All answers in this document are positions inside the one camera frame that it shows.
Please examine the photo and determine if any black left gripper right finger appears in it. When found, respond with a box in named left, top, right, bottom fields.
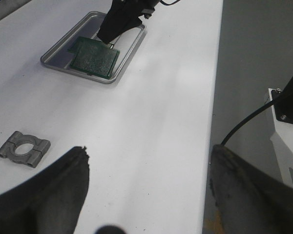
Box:
left=210, top=145, right=293, bottom=234

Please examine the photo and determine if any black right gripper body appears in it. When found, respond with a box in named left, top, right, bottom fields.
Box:
left=111, top=0, right=160, bottom=18

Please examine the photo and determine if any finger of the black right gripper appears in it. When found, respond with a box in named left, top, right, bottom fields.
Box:
left=113, top=11, right=142, bottom=39
left=97, top=2, right=129, bottom=43

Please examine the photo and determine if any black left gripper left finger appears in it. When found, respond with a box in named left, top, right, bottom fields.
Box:
left=0, top=147, right=89, bottom=234

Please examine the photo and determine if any green perforated circuit board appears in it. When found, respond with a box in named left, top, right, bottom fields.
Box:
left=67, top=37, right=106, bottom=53

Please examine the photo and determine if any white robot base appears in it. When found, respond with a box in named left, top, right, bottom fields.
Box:
left=266, top=106, right=293, bottom=188

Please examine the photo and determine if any silver metal tray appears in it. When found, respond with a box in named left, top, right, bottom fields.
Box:
left=41, top=11, right=146, bottom=84

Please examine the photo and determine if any grey metal clamp block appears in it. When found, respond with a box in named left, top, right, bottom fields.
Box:
left=0, top=131, right=51, bottom=168

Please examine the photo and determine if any black cable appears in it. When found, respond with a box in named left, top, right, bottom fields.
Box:
left=221, top=94, right=293, bottom=146

